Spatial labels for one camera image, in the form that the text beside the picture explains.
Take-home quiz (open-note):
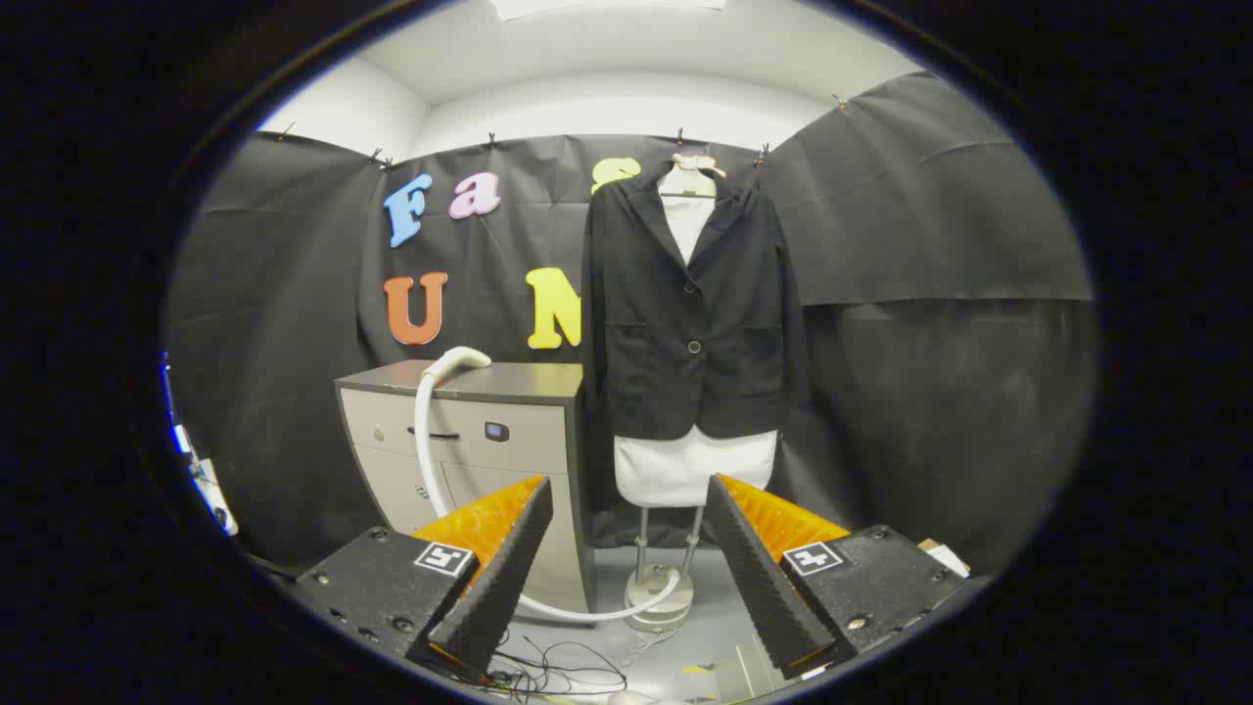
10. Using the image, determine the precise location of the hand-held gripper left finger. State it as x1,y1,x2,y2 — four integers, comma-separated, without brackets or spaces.
294,475,555,686

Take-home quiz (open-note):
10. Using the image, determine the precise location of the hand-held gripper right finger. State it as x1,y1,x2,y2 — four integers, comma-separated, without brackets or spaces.
705,474,967,682

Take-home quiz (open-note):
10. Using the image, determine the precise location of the white garment steamer with hose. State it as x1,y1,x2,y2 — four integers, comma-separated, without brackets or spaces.
413,346,681,625

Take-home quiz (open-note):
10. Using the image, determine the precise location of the black button jacket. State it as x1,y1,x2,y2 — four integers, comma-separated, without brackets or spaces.
580,162,812,442

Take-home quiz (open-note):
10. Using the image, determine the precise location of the white clothes hanger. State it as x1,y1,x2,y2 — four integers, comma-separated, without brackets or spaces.
658,152,727,200

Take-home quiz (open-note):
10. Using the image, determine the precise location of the white mannequin torso on stand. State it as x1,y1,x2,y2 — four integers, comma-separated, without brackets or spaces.
614,194,780,633

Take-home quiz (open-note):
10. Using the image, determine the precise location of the grey cabinet with dark top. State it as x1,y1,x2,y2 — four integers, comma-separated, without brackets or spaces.
335,359,598,616

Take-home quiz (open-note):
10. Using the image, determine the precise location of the small cardboard box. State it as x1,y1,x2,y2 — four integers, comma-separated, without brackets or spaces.
917,539,972,579

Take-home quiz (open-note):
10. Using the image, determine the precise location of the white and blue equipment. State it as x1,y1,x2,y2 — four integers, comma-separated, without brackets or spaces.
162,352,239,537

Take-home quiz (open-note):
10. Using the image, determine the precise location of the black backdrop cloth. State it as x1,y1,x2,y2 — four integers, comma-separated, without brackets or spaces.
164,70,1095,579

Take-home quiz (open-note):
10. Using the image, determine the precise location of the ceiling light panel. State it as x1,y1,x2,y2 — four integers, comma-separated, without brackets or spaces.
489,0,730,23

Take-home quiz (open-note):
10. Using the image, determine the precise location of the tangle of black cables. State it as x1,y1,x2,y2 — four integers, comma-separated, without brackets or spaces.
460,627,629,698

